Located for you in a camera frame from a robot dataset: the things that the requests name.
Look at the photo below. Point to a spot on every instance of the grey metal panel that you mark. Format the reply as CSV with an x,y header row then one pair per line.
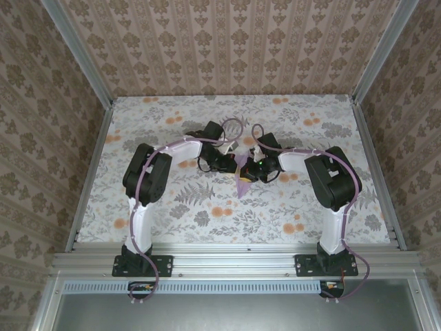
x,y
234,313

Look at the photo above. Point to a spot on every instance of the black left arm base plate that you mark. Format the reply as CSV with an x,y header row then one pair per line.
x,y
165,265

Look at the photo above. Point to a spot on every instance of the aluminium frame post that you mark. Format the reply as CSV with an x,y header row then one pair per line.
x,y
79,55
377,51

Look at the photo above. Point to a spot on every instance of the lilac cloth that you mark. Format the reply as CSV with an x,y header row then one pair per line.
x,y
242,189

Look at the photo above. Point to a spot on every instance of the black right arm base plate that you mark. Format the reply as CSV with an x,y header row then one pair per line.
x,y
303,265

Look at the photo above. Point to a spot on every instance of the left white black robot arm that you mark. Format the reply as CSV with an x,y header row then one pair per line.
x,y
186,151

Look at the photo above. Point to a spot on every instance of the aluminium frame cross beam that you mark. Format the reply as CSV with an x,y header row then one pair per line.
x,y
234,262

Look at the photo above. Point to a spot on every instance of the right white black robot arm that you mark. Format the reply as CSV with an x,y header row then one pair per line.
x,y
293,162

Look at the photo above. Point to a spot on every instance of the aluminium table side rail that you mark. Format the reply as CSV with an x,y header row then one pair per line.
x,y
90,177
379,176

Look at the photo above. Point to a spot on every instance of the floral patterned table cover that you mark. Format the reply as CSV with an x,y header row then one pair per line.
x,y
275,220

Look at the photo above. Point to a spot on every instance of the aluminium lower frame rail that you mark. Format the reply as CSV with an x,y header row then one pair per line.
x,y
46,303
422,303

